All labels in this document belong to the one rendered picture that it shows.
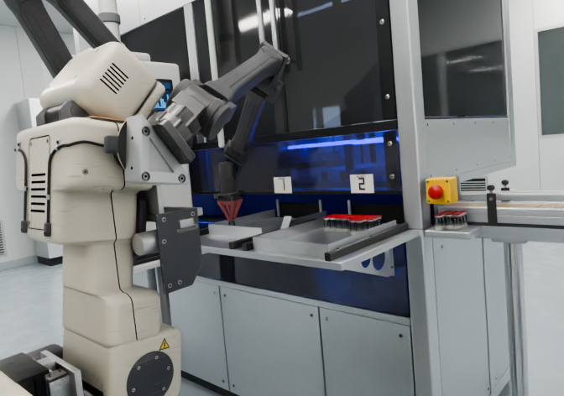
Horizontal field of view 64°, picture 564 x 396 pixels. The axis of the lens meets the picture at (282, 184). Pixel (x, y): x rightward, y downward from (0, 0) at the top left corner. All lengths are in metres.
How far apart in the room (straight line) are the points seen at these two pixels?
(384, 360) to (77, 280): 1.01
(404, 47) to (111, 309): 1.02
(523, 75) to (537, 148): 0.86
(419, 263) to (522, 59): 4.81
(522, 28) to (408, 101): 4.78
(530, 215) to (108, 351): 1.09
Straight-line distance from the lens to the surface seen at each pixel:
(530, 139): 5.99
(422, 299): 1.45
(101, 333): 0.95
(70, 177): 0.84
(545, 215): 1.39
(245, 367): 2.09
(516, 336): 1.55
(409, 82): 1.38
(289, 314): 1.79
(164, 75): 1.96
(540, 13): 6.09
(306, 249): 1.14
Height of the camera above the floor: 1.15
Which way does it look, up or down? 4 degrees down
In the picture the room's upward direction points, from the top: 5 degrees counter-clockwise
